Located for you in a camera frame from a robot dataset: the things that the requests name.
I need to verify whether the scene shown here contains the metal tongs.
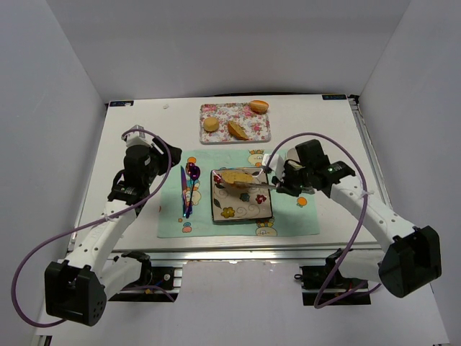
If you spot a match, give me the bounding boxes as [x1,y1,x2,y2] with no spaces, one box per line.
[217,169,275,190]

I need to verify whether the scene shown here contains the large bread slice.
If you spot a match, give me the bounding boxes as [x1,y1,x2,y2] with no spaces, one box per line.
[220,169,253,185]

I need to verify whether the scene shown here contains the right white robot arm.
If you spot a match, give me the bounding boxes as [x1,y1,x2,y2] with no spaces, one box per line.
[262,139,442,298]

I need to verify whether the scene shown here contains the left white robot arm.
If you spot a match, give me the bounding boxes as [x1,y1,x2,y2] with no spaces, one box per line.
[45,126,182,326]

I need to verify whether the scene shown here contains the small round bread roll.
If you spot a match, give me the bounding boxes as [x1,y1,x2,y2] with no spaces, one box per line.
[202,117,220,133]

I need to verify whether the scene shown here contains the wedge bread slice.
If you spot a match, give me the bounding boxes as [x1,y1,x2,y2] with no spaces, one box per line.
[227,121,249,141]

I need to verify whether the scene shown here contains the yellow mug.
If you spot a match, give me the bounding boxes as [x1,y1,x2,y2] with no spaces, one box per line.
[285,148,303,170]

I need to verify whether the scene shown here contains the mint green placemat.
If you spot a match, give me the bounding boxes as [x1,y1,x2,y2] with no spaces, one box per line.
[158,149,320,239]

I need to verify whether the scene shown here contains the iridescent purple spoon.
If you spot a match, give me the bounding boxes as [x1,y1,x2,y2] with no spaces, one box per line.
[184,161,201,218]

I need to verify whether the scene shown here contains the square floral plate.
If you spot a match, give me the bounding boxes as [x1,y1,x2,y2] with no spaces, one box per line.
[210,167,273,223]

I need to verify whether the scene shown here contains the iridescent purple knife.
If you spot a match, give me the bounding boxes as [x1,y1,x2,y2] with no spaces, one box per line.
[180,167,188,217]

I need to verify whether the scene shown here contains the floral serving tray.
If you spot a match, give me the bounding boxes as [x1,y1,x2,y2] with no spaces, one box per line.
[199,102,272,144]

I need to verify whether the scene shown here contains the right blue corner label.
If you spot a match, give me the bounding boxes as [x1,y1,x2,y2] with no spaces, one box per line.
[321,94,347,101]

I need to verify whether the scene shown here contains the blue corner label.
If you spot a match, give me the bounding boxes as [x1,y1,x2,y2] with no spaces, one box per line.
[109,100,134,107]
[321,94,347,101]

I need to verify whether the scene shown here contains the left blue corner label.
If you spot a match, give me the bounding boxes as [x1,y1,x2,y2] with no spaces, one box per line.
[109,100,134,107]

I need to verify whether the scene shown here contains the round bun on tray edge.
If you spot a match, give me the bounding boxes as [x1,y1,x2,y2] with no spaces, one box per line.
[249,100,269,114]

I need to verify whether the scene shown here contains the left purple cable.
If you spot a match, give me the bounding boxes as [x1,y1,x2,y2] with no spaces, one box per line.
[10,128,176,328]

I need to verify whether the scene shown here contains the purple cable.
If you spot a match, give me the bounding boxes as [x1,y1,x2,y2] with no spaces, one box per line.
[264,132,382,309]
[10,128,176,328]

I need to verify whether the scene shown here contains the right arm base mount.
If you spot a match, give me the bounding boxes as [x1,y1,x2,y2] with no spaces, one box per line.
[294,248,371,306]

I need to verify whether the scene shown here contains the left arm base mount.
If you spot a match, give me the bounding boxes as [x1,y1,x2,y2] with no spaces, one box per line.
[109,251,182,303]

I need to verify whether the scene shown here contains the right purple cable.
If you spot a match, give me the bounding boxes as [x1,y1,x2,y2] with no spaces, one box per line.
[264,132,382,309]

